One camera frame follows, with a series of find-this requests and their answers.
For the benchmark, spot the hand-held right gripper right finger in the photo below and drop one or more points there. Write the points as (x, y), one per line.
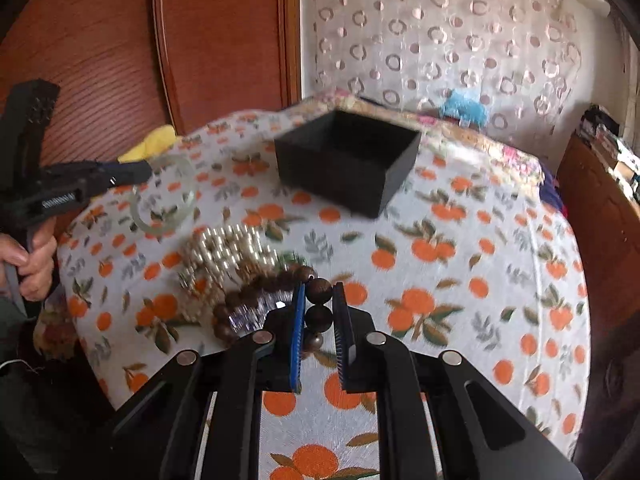
(341, 340)

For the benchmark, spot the yellow plush toy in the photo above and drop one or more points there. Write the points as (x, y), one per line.
(152, 140)

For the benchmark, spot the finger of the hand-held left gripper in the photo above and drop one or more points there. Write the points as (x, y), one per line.
(130, 172)

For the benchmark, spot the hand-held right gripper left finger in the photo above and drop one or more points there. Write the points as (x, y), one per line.
(298, 335)

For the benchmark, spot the blue fluffy toy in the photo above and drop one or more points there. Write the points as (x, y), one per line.
(465, 106)

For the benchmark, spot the dark purple blanket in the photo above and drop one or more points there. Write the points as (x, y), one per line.
(552, 192)

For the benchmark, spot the pale green jade bangle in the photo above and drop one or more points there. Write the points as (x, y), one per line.
(141, 221)

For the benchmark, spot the person's dark clothing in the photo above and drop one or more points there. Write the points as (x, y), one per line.
(35, 410)

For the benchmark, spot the pile of books and papers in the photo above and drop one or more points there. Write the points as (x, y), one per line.
(612, 145)

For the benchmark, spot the person's left hand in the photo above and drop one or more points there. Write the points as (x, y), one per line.
(40, 270)

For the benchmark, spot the black square box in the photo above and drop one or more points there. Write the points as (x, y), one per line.
(345, 170)

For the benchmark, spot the circle pattern sheer curtain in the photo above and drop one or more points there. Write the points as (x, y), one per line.
(440, 25)

